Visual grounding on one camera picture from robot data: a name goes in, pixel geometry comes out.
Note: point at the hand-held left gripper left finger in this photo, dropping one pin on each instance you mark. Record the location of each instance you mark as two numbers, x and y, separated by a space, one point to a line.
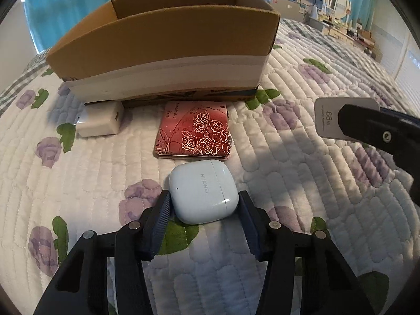
159 224

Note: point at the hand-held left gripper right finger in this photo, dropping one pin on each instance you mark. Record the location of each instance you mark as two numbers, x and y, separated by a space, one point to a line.
252 228

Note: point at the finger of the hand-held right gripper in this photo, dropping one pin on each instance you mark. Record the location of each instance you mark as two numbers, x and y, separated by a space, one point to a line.
370 128

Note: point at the white earbuds case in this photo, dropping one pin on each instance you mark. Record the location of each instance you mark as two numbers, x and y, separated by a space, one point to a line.
203 191

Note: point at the red rose-print wallet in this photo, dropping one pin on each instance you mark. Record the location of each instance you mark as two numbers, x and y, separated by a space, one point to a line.
195 132

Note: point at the white cube charger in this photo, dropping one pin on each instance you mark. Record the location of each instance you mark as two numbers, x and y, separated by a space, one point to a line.
99 120

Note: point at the cardboard box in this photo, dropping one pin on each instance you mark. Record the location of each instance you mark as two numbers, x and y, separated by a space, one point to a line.
164 42

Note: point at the floral quilted blanket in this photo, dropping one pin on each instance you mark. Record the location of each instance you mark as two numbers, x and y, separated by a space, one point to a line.
98 177

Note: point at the white dresser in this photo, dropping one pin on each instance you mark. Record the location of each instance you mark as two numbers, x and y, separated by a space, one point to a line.
341 31

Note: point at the white oval mirror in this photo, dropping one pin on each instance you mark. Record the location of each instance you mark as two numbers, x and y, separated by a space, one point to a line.
338 1

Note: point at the blue curtain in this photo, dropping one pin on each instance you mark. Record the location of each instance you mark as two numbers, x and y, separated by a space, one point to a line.
78 3

